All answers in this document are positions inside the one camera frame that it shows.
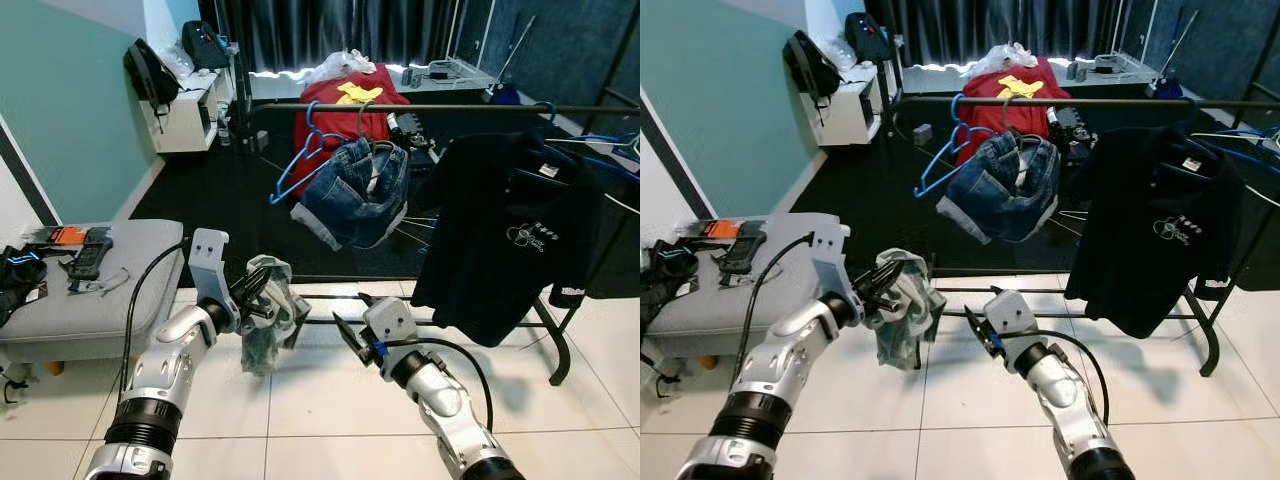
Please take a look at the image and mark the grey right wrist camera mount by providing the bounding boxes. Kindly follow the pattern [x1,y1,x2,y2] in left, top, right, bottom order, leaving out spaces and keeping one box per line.
[362,297,419,351]
[985,292,1041,346]

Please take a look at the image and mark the dark striped curtain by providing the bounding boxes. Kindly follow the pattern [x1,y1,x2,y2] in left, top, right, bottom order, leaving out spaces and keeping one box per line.
[200,0,461,76]
[870,0,1131,69]

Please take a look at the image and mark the black backpack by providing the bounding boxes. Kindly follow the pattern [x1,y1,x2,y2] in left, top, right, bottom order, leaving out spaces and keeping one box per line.
[123,38,181,111]
[783,30,841,101]

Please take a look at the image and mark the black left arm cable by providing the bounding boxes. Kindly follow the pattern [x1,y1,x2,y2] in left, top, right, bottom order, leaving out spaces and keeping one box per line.
[732,235,816,386]
[118,240,196,401]

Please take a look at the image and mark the blue denim shorts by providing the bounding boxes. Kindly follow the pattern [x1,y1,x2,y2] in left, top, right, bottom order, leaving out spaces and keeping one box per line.
[937,130,1061,246]
[290,135,411,251]

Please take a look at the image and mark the grey upholstered ottoman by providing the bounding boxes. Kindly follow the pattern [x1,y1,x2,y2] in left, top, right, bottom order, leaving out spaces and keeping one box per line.
[0,220,186,376]
[645,212,841,369]

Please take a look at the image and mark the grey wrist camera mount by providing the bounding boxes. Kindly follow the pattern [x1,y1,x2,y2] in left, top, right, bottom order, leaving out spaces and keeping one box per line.
[985,292,1041,346]
[362,297,419,351]
[810,225,863,323]
[188,228,241,331]

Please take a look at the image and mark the red cloth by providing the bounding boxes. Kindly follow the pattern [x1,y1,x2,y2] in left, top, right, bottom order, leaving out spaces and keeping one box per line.
[955,58,1071,166]
[292,65,411,196]

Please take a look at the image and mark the white shelf unit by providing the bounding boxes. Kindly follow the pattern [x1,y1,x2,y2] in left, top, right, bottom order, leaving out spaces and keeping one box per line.
[812,60,891,146]
[150,65,239,153]

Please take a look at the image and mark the black metal clothes rack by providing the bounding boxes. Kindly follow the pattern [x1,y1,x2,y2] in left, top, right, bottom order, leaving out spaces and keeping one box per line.
[890,5,1280,379]
[245,10,640,388]

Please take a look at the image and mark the black polo shirt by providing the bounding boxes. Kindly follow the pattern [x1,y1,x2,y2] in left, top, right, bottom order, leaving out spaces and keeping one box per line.
[1063,125,1246,339]
[410,130,606,348]

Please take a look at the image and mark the black handheld controller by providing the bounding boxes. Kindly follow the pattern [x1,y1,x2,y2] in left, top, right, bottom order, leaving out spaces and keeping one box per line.
[68,228,113,281]
[722,228,766,276]

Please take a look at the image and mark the blue mop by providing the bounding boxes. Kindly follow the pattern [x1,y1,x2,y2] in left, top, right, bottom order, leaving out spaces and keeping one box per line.
[1150,10,1201,99]
[488,15,538,106]

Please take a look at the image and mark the black bag with red marks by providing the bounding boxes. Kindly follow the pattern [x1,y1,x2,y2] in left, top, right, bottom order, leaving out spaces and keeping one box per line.
[180,20,236,71]
[843,12,896,63]

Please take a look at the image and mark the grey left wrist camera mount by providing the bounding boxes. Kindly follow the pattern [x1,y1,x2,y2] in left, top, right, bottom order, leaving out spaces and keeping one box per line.
[188,228,241,331]
[810,225,863,323]

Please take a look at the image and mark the clear plastic bag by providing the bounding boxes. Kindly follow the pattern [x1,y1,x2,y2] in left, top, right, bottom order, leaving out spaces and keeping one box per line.
[305,50,376,86]
[975,42,1041,76]

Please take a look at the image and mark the clear eyeglasses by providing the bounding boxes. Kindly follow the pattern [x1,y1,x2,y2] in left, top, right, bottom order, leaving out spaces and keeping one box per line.
[68,270,133,298]

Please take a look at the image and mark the flat grey device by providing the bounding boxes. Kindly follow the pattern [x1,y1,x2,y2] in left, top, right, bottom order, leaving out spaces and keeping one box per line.
[1065,55,1136,86]
[400,60,471,91]

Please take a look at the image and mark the blue plastic hanger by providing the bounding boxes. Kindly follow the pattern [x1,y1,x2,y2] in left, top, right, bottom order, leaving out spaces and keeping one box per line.
[915,92,1001,199]
[268,100,351,206]

